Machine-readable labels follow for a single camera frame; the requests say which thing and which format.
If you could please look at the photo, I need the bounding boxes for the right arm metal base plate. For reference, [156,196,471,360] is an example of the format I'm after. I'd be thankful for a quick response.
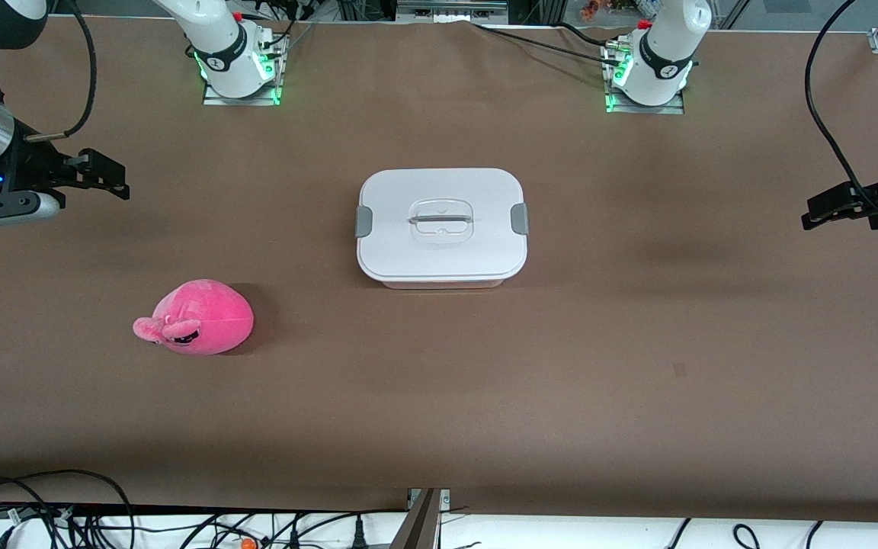
[201,34,286,108]

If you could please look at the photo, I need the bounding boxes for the pink plush toy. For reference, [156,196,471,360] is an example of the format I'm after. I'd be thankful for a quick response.
[132,279,255,356]

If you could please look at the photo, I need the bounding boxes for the table cover sheet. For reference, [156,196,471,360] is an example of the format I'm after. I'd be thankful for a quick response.
[0,15,878,527]

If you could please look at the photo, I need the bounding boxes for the black looped cable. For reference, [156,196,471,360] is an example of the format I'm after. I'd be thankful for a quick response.
[0,469,137,549]

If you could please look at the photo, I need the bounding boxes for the white box lid grey latches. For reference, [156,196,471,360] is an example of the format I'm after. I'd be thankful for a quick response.
[355,168,530,280]

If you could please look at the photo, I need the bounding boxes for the pale pink plastic box base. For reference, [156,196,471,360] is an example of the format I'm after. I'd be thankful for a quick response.
[378,274,507,291]

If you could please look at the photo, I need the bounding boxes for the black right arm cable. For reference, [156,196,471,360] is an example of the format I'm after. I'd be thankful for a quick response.
[24,0,99,144]

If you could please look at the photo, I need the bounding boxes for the black cable on table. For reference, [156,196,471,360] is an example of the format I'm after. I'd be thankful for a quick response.
[473,21,624,66]

